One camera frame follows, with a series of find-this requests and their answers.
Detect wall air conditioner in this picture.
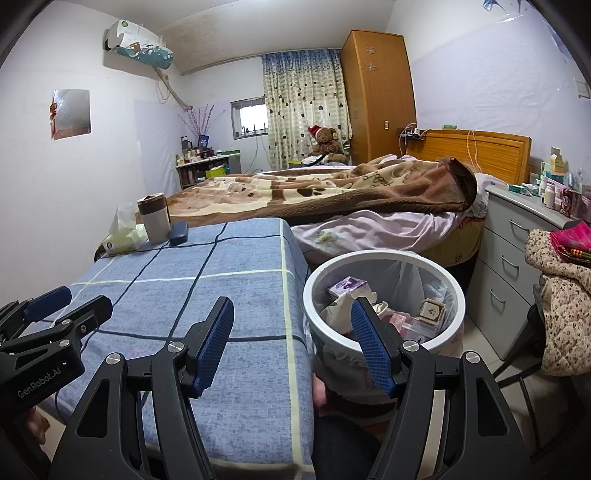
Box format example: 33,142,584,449
102,18,175,70

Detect person's leg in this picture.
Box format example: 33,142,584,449
314,413,398,480

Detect purple drink carton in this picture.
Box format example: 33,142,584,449
326,276,372,303

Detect wooden bed headboard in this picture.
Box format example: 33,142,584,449
406,129,532,185

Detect person's left hand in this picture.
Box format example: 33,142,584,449
22,411,51,446

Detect small barred window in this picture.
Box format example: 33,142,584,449
230,97,269,139

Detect cluttered side shelf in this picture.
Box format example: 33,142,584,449
175,154,243,190

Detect beige cup with brown band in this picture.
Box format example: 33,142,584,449
137,192,171,245

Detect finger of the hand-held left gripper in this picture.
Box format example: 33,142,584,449
0,285,73,340
30,295,114,344

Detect brown teddy bear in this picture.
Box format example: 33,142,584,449
307,124,347,162

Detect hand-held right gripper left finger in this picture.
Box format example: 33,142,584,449
48,296,236,480

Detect yellow tissue box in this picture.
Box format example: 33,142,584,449
100,203,148,257

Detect heart print curtain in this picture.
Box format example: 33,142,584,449
262,47,352,171

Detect pink plaid cloth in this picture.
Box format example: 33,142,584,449
549,220,591,267

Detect wrapped air conditioner pipe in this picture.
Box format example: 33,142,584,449
157,67,195,112

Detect white round trash bin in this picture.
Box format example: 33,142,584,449
302,250,467,402

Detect brown paw print blanket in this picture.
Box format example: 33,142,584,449
164,154,478,227

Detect small beige patterned box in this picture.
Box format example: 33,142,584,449
418,298,446,330

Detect square wall mirror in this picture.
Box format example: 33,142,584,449
50,89,92,139

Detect floral quilted cloth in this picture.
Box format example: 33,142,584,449
525,226,591,377

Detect pink drink carton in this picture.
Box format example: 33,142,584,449
388,311,439,342

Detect medicine boxes and bottles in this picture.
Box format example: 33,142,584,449
508,147,591,217

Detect dried flower branches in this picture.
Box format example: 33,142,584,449
179,104,222,137

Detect pink bed sheet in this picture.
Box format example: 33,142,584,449
293,173,490,266

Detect black metal chair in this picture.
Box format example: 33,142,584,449
494,277,591,462

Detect blue plaid tablecloth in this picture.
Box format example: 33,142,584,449
34,217,319,467

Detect wooden wardrobe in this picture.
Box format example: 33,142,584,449
340,30,417,164

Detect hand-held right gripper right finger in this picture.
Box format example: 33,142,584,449
350,296,541,480

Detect row of toiletry bottles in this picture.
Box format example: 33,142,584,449
175,136,218,167

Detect grey nightstand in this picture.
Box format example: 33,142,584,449
471,182,585,361

